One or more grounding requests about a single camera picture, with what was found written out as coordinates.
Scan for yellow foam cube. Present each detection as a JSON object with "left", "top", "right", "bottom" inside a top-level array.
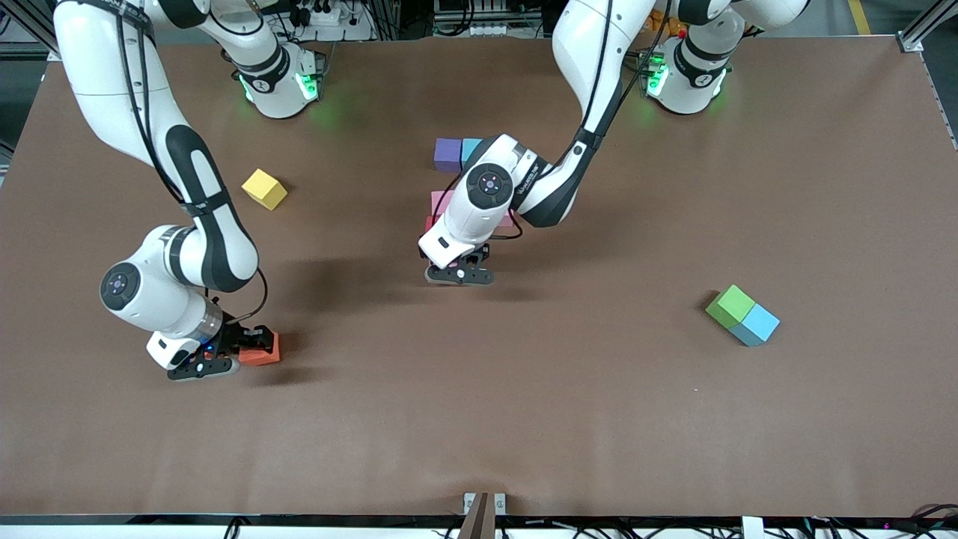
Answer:
[{"left": 241, "top": 168, "right": 288, "bottom": 211}]

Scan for silver metal bracket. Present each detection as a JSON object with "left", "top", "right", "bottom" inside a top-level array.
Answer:
[{"left": 463, "top": 492, "right": 507, "bottom": 517}]

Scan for bag of orange items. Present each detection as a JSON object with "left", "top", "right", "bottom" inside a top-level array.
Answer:
[{"left": 653, "top": 6, "right": 688, "bottom": 40}]

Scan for large paper table cover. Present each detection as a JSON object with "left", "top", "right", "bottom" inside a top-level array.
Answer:
[{"left": 0, "top": 36, "right": 958, "bottom": 519}]

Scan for aluminium frame profile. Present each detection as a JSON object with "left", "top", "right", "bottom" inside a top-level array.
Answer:
[
  {"left": 894, "top": 0, "right": 958, "bottom": 55},
  {"left": 0, "top": 0, "right": 62, "bottom": 62}
]

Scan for orange foam cube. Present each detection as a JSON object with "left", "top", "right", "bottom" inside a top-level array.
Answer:
[{"left": 238, "top": 332, "right": 282, "bottom": 368}]

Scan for white electronics unit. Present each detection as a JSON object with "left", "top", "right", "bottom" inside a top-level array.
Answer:
[{"left": 433, "top": 0, "right": 511, "bottom": 38}]

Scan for green foam cube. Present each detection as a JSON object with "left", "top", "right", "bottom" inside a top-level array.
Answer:
[{"left": 705, "top": 284, "right": 757, "bottom": 329}]

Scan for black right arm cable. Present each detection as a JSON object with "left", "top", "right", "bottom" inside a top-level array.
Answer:
[{"left": 225, "top": 268, "right": 269, "bottom": 325}]

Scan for purple foam cube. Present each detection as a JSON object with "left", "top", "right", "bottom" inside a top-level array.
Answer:
[{"left": 434, "top": 137, "right": 463, "bottom": 174}]

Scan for white power strip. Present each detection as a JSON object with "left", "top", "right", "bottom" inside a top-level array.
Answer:
[{"left": 288, "top": 0, "right": 375, "bottom": 42}]

